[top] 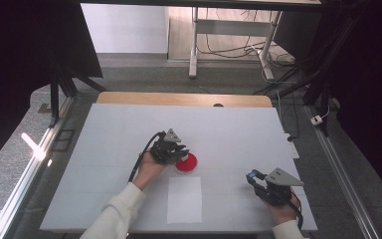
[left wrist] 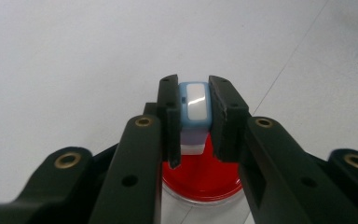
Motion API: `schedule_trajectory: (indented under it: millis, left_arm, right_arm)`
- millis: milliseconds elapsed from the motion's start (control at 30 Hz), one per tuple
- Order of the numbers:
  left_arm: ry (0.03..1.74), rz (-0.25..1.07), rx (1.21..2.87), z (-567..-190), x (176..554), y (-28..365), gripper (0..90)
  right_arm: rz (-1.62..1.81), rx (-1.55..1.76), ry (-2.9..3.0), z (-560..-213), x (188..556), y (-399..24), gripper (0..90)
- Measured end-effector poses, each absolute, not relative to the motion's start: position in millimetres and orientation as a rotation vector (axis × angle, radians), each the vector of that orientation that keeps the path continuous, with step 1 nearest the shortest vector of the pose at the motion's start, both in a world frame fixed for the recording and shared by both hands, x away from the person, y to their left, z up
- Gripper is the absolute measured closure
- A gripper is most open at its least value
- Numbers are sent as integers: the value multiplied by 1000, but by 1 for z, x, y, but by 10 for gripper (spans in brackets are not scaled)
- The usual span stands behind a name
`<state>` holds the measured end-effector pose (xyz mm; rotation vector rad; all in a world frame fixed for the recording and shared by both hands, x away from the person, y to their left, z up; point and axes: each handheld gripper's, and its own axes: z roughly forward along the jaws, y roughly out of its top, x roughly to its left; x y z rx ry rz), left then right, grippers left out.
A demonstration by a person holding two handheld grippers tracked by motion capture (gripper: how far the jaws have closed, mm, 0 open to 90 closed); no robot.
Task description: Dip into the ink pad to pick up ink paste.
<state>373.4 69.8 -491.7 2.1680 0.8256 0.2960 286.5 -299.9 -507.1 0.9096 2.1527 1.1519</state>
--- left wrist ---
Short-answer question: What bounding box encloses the blue and white stamp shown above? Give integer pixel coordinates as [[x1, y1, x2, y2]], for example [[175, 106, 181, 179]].
[[178, 80, 214, 156]]

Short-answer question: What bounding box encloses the large white table board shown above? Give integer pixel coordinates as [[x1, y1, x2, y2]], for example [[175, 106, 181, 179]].
[[0, 0, 358, 224]]

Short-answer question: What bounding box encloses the red round ink dish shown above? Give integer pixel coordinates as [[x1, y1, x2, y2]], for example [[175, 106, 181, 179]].
[[160, 133, 244, 205]]

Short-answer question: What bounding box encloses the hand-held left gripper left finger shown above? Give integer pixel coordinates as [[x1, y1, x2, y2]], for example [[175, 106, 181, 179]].
[[156, 74, 182, 170]]

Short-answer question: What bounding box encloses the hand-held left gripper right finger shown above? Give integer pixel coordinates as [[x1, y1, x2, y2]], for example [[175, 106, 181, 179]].
[[207, 75, 251, 163]]

